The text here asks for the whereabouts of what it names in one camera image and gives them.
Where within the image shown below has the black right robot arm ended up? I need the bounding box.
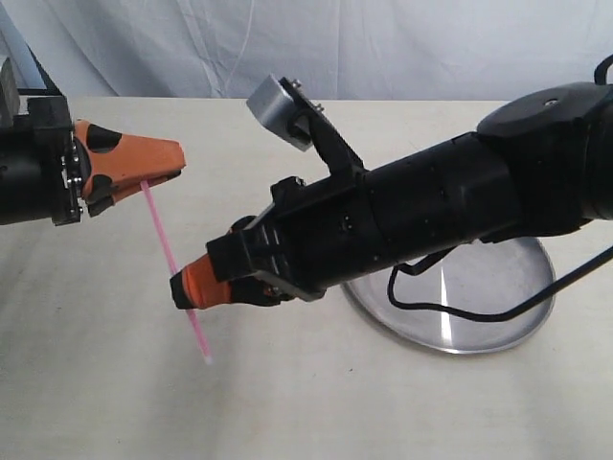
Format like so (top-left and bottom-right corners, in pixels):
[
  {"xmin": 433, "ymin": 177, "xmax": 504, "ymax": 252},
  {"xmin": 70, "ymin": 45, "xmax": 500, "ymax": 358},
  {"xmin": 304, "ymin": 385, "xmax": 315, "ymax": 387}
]
[{"xmin": 170, "ymin": 78, "xmax": 612, "ymax": 310}]

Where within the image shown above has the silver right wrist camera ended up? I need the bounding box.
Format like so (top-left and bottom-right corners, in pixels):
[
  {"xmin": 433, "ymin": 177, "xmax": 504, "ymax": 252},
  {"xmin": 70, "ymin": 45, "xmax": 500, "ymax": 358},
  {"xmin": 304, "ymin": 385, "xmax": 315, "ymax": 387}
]
[{"xmin": 246, "ymin": 74, "xmax": 330, "ymax": 151}]

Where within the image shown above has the round stainless steel plate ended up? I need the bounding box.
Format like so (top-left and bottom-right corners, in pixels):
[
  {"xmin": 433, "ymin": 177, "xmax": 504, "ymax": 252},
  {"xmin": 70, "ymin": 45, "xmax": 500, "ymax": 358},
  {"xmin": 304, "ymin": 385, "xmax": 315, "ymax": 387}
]
[{"xmin": 342, "ymin": 238, "xmax": 556, "ymax": 355}]

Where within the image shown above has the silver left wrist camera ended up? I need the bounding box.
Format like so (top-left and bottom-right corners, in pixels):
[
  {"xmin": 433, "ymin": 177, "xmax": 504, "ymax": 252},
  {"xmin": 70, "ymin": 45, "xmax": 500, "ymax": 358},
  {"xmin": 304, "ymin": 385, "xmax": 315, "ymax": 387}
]
[{"xmin": 0, "ymin": 56, "xmax": 20, "ymax": 127}]

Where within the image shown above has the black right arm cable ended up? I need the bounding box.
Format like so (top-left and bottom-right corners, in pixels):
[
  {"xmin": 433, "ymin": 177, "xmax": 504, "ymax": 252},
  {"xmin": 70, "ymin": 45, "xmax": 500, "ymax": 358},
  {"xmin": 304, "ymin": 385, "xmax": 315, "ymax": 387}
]
[{"xmin": 386, "ymin": 52, "xmax": 613, "ymax": 323}]

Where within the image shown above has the white backdrop cloth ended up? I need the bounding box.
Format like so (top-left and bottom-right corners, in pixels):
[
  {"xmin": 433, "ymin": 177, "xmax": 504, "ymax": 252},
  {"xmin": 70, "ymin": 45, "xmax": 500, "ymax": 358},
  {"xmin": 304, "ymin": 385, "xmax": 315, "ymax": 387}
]
[{"xmin": 1, "ymin": 1, "xmax": 612, "ymax": 100}]

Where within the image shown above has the pink thin stick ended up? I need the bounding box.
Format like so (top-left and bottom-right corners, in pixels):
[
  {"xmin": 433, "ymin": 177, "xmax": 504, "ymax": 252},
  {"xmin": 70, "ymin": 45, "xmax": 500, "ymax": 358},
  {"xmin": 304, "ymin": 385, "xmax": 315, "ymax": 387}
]
[{"xmin": 140, "ymin": 180, "xmax": 213, "ymax": 365}]

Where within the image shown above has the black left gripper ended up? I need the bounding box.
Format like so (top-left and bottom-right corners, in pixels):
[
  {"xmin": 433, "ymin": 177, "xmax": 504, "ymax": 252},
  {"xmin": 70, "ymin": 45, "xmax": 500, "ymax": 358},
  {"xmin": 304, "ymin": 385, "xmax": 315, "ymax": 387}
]
[{"xmin": 27, "ymin": 96, "xmax": 185, "ymax": 226}]

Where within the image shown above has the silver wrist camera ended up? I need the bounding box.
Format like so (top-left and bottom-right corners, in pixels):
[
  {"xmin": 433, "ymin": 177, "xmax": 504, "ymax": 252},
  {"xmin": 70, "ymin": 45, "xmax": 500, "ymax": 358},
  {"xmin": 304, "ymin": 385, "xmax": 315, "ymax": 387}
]
[
  {"xmin": 0, "ymin": 56, "xmax": 20, "ymax": 127},
  {"xmin": 246, "ymin": 74, "xmax": 330, "ymax": 151}
]

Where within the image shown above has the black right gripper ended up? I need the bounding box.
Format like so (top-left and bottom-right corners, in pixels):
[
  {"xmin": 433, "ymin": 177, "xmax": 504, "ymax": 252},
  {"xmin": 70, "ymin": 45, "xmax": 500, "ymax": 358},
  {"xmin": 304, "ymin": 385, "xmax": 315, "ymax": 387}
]
[{"xmin": 170, "ymin": 175, "xmax": 378, "ymax": 311}]

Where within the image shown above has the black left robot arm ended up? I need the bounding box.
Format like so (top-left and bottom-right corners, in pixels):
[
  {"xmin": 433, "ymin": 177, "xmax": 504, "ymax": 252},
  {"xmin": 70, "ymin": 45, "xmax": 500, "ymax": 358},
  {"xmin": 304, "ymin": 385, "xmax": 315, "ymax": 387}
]
[{"xmin": 1, "ymin": 96, "xmax": 186, "ymax": 226}]

